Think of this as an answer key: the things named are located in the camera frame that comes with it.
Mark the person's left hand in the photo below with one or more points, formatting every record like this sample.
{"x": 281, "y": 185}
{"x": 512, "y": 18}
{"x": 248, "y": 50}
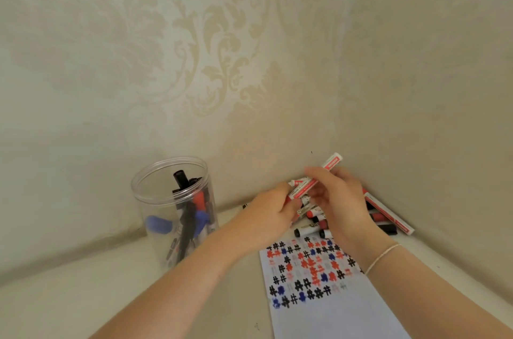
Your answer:
{"x": 262, "y": 222}

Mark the person's right hand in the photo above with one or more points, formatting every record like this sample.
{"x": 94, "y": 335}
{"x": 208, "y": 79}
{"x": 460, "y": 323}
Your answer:
{"x": 344, "y": 206}

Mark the person's right fingers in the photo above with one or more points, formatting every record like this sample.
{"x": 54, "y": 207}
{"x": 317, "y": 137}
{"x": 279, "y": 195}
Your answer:
{"x": 320, "y": 190}

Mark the person's left fingers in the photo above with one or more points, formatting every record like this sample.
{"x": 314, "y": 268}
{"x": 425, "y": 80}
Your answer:
{"x": 289, "y": 210}

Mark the red and white marker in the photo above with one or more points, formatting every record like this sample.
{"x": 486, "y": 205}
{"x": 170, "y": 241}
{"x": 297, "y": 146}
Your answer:
{"x": 332, "y": 162}

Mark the person's right forearm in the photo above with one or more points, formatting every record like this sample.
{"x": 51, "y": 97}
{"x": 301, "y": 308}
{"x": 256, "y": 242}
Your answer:
{"x": 433, "y": 294}

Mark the person's left forearm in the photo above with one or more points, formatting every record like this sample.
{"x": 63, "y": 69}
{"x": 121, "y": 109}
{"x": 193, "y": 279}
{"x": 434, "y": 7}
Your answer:
{"x": 172, "y": 294}

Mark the pile of assorted markers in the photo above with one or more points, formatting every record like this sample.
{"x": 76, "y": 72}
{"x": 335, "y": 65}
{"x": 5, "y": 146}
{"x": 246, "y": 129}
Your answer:
{"x": 314, "y": 224}

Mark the long red labelled marker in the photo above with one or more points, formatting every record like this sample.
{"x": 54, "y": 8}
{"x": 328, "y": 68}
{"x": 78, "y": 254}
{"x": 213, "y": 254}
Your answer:
{"x": 390, "y": 214}

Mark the blue capped marker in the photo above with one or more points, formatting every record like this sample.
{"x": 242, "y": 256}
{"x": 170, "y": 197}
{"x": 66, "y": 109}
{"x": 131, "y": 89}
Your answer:
{"x": 202, "y": 217}

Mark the red capped marker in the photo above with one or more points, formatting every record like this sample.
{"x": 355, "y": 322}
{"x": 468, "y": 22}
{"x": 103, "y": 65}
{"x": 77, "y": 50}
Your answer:
{"x": 199, "y": 200}

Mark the white paper with marker scribbles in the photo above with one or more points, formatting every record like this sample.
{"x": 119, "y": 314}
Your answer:
{"x": 320, "y": 298}

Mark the black marker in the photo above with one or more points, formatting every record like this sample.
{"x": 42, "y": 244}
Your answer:
{"x": 184, "y": 214}

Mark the clear plastic jar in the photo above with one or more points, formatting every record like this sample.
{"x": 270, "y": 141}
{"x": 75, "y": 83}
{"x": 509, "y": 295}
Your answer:
{"x": 160, "y": 198}

